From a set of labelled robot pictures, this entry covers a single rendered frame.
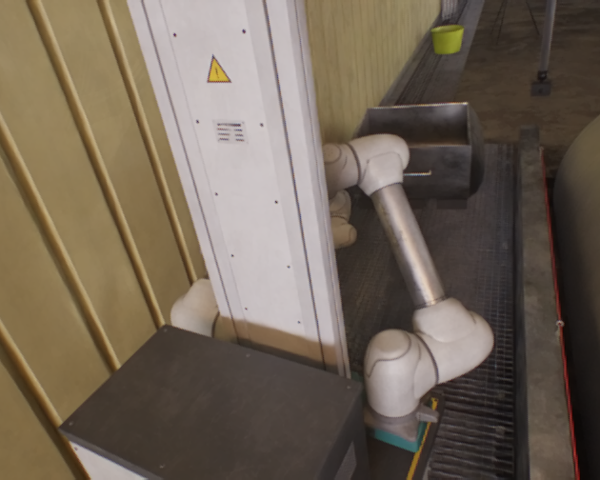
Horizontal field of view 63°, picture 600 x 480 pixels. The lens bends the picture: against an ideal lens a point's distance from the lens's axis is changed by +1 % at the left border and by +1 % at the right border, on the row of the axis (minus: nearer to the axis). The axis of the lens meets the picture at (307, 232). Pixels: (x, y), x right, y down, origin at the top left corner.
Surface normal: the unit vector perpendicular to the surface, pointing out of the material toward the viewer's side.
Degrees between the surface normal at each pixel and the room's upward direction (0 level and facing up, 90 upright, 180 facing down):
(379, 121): 90
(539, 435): 1
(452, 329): 43
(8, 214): 90
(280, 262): 90
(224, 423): 0
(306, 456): 0
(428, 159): 92
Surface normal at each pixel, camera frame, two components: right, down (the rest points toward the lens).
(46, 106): 0.94, 0.07
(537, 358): -0.14, -0.85
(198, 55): -0.46, 0.51
